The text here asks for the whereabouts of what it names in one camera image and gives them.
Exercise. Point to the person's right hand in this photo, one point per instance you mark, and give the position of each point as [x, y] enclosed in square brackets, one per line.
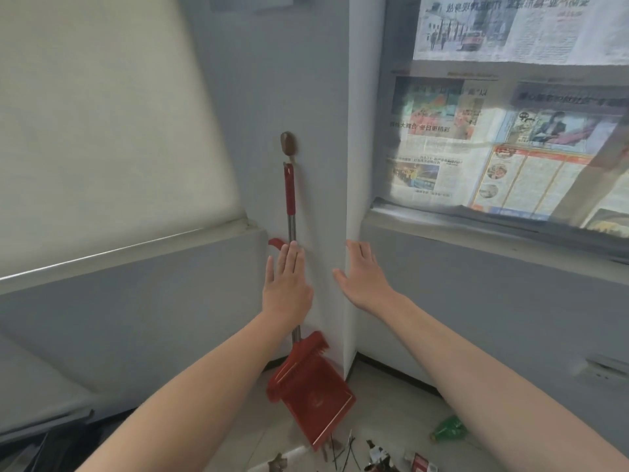
[366, 285]

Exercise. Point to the person's left hand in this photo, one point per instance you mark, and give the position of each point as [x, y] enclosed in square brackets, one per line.
[287, 289]

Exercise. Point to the person's right forearm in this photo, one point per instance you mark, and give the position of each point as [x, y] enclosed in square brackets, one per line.
[491, 383]

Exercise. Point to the newspaper sheet with orange table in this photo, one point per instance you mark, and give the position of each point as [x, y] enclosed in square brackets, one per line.
[540, 176]

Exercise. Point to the person's left little finger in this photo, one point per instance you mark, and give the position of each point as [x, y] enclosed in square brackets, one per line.
[269, 271]

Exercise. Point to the grey window sill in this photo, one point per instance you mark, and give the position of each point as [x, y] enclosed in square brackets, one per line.
[491, 230]

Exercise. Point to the white roller blind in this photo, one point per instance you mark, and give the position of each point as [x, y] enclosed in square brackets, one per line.
[98, 117]

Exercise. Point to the black bag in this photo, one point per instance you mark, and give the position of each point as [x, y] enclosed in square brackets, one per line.
[64, 452]

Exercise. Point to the brown glass bottle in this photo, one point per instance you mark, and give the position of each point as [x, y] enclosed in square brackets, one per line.
[378, 457]

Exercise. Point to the brown wall hook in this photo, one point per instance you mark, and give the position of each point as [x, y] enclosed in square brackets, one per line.
[288, 143]

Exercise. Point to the white wall socket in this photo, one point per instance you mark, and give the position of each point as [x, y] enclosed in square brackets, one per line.
[607, 367]

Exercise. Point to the newspaper sheet with colourful pictures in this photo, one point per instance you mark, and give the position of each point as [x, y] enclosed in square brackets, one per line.
[432, 142]

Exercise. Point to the green plastic bottle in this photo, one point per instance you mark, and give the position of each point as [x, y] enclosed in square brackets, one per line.
[448, 428]

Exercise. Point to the person's left forearm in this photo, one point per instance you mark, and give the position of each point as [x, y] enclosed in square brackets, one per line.
[196, 398]

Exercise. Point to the newspaper sheet with street photo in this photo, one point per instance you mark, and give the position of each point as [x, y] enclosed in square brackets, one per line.
[516, 29]

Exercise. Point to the red and white packet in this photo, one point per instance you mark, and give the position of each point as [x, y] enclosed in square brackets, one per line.
[423, 464]

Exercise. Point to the person's right thumb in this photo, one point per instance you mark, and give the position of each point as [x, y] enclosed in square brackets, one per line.
[340, 279]

